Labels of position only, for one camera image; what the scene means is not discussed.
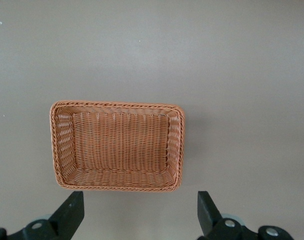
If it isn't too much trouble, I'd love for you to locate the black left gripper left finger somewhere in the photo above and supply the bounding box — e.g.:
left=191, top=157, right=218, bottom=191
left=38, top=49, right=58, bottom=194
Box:
left=0, top=191, right=85, bottom=240

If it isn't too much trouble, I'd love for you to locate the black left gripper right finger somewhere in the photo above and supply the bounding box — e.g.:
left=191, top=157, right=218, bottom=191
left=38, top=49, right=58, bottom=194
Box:
left=197, top=190, right=294, bottom=240

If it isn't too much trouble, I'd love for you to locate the orange-brown wicker basket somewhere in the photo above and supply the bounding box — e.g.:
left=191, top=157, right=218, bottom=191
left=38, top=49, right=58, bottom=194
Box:
left=48, top=100, right=187, bottom=193

